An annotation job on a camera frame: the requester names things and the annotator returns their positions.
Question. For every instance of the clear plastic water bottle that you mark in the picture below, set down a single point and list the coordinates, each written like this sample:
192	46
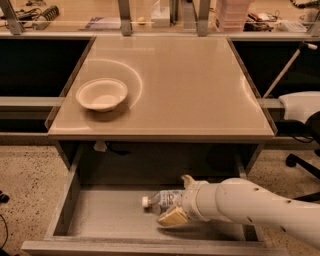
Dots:
161	201

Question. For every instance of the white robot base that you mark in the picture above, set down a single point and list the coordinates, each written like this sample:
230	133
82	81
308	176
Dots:
300	106

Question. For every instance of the white paper bowl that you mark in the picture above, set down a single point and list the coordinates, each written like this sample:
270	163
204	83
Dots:
102	95

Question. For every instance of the pink stacked plastic bins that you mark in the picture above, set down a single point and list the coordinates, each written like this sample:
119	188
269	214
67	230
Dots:
231	15

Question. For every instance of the grey counter cabinet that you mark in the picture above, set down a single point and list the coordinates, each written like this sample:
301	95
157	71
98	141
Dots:
180	89

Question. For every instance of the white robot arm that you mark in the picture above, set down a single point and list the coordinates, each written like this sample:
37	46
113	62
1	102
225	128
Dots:
240	201

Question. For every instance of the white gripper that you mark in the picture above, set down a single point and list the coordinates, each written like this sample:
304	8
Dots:
192	200

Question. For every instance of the black office chair base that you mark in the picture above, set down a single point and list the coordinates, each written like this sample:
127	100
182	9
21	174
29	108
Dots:
313	126

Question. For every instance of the white leaning stick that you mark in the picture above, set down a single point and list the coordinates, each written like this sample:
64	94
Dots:
288	65

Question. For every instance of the open grey drawer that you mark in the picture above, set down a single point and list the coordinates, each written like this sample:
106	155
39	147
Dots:
100	213

